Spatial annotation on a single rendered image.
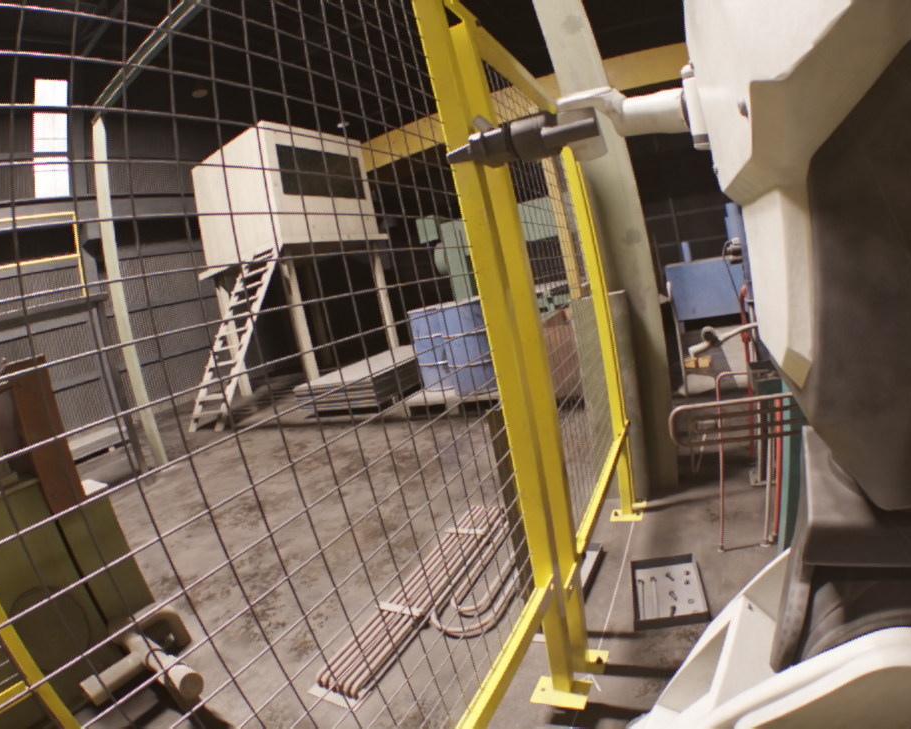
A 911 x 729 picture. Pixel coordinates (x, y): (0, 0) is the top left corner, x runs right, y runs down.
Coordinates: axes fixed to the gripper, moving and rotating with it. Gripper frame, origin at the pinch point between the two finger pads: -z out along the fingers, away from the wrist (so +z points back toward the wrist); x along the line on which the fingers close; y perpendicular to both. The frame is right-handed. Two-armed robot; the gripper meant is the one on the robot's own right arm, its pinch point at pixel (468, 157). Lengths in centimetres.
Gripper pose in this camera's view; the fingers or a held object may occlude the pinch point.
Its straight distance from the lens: 96.2
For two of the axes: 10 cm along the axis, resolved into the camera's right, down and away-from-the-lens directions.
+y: 2.1, 9.7, 1.6
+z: 8.7, -1.1, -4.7
